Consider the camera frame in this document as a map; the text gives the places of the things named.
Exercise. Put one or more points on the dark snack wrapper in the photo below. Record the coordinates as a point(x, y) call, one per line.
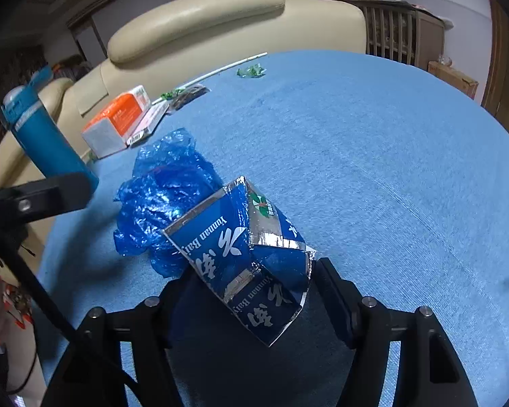
point(188, 97)

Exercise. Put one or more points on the small cardboard box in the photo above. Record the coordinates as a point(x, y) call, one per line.
point(454, 78)

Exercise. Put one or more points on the blue foil carton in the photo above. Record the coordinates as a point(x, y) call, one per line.
point(237, 241)

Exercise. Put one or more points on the flat white box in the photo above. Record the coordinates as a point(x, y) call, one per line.
point(150, 123)

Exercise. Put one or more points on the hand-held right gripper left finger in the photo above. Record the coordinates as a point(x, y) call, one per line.
point(182, 305)

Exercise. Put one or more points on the wooden door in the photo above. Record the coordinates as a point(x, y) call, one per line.
point(502, 72)

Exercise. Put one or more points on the blue tablecloth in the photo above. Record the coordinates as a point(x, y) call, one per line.
point(343, 169)

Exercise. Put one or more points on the wooden slatted cabinet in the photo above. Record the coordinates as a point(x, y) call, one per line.
point(403, 29)

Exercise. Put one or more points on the white thin stick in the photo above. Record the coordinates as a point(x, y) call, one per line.
point(220, 72)

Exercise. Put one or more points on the green candy wrapper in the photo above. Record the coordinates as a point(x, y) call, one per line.
point(250, 70)
point(174, 92)

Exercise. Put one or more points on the blue plastic bag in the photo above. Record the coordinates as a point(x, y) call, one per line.
point(165, 186)

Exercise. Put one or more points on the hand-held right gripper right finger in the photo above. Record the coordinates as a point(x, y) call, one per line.
point(335, 292)

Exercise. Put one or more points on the orange and white box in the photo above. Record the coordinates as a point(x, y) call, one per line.
point(114, 118)

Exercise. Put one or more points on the cream leather sofa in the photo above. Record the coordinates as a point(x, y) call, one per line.
point(203, 21)

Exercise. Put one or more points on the teal water bottle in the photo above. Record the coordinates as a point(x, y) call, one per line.
point(42, 135)

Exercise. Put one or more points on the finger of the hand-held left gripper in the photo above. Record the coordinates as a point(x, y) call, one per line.
point(46, 199)

